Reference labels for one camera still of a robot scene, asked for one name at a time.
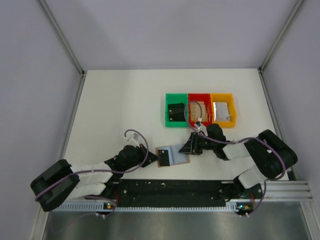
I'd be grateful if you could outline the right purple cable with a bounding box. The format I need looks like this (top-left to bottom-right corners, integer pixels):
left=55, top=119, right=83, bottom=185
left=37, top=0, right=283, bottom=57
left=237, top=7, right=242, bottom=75
left=183, top=100, right=287, bottom=218

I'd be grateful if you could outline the brown leather card holder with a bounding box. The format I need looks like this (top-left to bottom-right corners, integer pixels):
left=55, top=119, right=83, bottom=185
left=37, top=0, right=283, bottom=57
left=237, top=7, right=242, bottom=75
left=155, top=144, right=190, bottom=168

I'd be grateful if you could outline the black cards stack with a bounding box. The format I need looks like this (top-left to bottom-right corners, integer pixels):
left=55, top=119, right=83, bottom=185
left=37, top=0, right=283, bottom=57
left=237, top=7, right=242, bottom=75
left=167, top=103, right=185, bottom=122

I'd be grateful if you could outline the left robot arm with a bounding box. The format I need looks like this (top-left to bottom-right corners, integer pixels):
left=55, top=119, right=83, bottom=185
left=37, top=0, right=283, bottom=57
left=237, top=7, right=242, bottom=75
left=30, top=129, right=159, bottom=212

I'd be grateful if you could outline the aluminium frame profile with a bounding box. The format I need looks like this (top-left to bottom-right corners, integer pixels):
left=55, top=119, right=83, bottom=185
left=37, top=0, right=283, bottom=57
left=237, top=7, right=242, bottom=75
left=36, top=0, right=85, bottom=76

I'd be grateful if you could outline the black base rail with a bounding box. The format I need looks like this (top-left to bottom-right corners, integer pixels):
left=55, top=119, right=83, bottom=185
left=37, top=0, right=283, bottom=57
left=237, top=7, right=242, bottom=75
left=84, top=177, right=251, bottom=208

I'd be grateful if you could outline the gold cards stack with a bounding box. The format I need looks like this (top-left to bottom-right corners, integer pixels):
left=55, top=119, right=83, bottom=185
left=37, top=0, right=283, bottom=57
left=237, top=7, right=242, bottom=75
left=189, top=101, right=208, bottom=123

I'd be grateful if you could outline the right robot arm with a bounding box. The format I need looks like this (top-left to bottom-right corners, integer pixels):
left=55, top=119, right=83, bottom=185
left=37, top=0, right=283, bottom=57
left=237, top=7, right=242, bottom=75
left=179, top=122, right=298, bottom=198

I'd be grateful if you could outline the green plastic bin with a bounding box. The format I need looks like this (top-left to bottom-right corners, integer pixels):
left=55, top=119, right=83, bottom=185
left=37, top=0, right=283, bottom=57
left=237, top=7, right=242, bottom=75
left=165, top=93, right=189, bottom=128

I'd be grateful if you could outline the grey cable duct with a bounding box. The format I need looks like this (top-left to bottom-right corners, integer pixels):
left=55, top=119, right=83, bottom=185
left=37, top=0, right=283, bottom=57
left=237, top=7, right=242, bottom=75
left=53, top=201, right=239, bottom=213

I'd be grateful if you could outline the silver cards stack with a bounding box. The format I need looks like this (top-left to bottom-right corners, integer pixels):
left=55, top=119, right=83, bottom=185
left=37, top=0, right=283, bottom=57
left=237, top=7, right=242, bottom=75
left=213, top=102, right=231, bottom=122

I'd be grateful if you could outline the yellow plastic bin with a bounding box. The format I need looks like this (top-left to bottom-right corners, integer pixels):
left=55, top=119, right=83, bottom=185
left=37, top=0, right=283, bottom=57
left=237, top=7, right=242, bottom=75
left=210, top=93, right=237, bottom=128

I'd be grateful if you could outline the red plastic bin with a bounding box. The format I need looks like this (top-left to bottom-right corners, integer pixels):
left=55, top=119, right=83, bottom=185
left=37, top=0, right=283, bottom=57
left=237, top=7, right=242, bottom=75
left=188, top=93, right=213, bottom=126

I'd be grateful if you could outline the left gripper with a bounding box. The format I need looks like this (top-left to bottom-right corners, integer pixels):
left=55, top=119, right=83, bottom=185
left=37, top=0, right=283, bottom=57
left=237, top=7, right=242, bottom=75
left=123, top=143, right=160, bottom=171

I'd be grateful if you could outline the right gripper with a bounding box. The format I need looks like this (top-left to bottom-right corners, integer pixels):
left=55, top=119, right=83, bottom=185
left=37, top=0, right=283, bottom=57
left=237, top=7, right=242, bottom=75
left=179, top=131, right=217, bottom=155

